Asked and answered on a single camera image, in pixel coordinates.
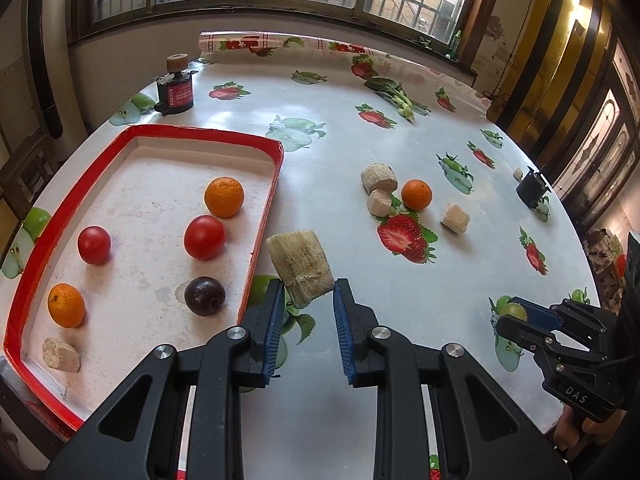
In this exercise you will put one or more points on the dark purple plum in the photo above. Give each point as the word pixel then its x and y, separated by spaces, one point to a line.
pixel 204 296

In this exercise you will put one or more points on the black motor with red label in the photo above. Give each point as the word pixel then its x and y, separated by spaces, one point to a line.
pixel 175 94

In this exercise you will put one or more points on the tiny cork piece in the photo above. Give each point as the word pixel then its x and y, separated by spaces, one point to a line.
pixel 517 173

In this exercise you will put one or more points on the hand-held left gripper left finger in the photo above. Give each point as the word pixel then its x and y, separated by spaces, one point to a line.
pixel 274 325

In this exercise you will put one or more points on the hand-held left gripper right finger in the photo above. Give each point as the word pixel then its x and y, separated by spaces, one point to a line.
pixel 342 330

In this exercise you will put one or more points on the large cork block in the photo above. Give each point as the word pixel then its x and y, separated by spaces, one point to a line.
pixel 300 265

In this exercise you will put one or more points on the fruit printed tablecloth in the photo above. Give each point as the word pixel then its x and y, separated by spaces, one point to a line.
pixel 340 150

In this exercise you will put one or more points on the green leafy vegetable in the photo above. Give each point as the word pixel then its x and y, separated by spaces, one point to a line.
pixel 395 94

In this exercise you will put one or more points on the large cork cylinder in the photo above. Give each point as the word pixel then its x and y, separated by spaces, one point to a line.
pixel 378 177

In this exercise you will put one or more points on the green tomato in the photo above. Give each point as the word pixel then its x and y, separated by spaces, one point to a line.
pixel 516 310

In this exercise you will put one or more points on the red rimmed white tray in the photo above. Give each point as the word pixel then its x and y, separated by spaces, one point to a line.
pixel 140 185

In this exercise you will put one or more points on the orange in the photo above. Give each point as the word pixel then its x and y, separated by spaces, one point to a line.
pixel 224 196
pixel 416 194
pixel 66 305

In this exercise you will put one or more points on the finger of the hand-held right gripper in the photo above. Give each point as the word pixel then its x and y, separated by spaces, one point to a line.
pixel 520 332
pixel 537 312

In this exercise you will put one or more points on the small cork piece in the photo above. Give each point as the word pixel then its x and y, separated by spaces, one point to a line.
pixel 61 355
pixel 379 203

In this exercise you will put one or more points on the plain black motor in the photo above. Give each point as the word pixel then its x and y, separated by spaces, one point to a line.
pixel 532 190

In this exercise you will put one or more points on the person's right hand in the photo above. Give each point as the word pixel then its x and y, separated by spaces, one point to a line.
pixel 570 430

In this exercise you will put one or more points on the red tomato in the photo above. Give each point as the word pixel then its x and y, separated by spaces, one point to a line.
pixel 204 236
pixel 94 244

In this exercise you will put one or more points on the stained glass door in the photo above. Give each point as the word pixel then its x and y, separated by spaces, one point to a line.
pixel 605 135

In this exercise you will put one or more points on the white standing air conditioner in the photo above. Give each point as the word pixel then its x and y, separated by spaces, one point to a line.
pixel 42 60

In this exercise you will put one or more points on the green bottle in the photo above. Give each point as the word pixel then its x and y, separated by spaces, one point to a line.
pixel 456 42

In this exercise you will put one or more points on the cork cube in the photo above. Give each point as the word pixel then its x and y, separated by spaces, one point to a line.
pixel 455 218

